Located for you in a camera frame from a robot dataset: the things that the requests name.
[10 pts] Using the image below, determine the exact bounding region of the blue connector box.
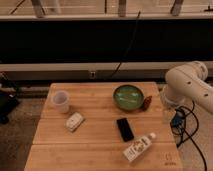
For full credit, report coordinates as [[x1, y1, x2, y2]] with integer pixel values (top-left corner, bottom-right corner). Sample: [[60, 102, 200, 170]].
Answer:
[[170, 113, 185, 128]]

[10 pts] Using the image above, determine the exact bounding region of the small brown object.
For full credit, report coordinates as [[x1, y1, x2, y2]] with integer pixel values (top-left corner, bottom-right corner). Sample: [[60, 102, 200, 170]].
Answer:
[[142, 96, 152, 111]]

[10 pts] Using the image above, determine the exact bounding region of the black object at left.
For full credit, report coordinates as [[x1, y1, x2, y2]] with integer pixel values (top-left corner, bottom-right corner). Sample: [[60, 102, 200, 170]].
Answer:
[[0, 72, 20, 124]]

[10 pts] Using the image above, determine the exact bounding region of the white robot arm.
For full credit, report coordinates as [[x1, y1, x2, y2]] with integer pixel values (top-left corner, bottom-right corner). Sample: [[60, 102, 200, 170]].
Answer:
[[161, 61, 213, 115]]

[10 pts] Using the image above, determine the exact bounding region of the black hanging cable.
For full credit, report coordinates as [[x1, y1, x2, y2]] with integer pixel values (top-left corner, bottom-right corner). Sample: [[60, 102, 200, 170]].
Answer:
[[110, 9, 142, 79]]

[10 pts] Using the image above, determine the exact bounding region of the black smartphone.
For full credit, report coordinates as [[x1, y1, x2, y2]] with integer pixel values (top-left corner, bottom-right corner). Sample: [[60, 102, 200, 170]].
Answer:
[[116, 118, 134, 142]]

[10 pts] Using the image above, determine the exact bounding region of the green ceramic bowl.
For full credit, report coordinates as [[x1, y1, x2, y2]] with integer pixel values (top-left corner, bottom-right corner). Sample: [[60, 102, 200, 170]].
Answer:
[[113, 84, 144, 111]]

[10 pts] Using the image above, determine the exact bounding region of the translucent plastic cup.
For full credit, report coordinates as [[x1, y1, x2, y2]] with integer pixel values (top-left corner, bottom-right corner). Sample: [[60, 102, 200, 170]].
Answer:
[[51, 90, 70, 113]]

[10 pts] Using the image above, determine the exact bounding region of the white wall outlet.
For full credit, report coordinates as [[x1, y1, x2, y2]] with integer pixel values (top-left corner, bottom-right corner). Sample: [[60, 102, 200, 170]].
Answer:
[[89, 71, 96, 79]]

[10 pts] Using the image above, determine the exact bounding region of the black floor cable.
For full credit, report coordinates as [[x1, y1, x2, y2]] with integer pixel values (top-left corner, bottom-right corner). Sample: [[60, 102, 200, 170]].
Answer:
[[173, 101, 208, 171]]

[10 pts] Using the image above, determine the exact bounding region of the small white box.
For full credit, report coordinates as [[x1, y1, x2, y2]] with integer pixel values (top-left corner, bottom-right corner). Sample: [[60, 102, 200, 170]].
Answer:
[[66, 112, 85, 132]]

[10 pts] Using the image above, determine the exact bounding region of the white labelled bottle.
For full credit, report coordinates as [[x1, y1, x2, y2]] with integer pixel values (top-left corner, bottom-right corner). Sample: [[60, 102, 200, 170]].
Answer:
[[123, 133, 156, 162]]

